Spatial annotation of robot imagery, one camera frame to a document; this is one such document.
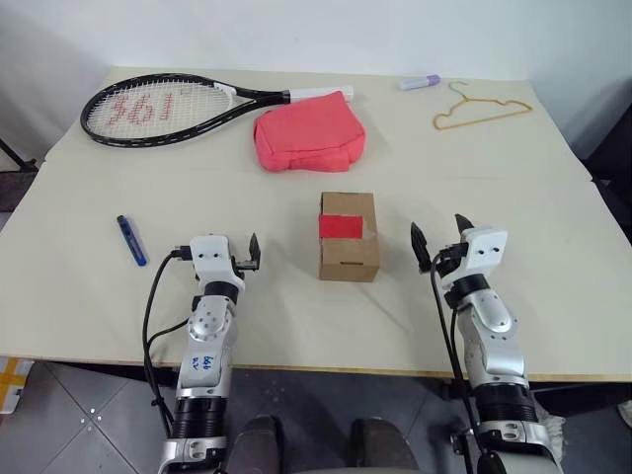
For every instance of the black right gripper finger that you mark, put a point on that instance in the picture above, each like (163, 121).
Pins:
(462, 226)
(419, 244)

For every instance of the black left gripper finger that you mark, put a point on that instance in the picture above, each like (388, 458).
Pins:
(255, 247)

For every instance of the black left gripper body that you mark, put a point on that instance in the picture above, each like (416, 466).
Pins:
(245, 265)

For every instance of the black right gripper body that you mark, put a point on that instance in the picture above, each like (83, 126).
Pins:
(451, 257)

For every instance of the brown cardboard box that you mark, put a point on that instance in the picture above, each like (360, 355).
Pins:
(345, 257)

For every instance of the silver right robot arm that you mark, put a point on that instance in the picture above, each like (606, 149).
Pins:
(494, 321)

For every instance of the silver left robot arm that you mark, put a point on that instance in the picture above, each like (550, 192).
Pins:
(210, 326)

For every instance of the red adhesive tape strip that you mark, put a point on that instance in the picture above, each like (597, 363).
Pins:
(340, 227)

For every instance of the red fabric pouch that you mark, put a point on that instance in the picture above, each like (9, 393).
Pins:
(306, 133)

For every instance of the purple and white tube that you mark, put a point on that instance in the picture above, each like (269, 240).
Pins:
(417, 82)

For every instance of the black tennis racket white grip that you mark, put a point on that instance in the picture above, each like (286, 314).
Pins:
(316, 92)

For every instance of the black furniture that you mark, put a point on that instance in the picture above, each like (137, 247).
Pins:
(612, 148)

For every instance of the black metal stand leg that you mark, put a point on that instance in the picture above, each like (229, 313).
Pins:
(17, 158)

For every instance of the yellow cardboard carton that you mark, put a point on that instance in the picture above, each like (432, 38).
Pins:
(14, 382)

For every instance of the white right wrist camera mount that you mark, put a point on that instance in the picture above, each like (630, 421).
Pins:
(486, 249)

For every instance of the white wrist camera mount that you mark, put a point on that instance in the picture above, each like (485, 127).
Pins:
(486, 249)
(210, 254)

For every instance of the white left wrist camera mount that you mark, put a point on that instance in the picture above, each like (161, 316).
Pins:
(210, 254)

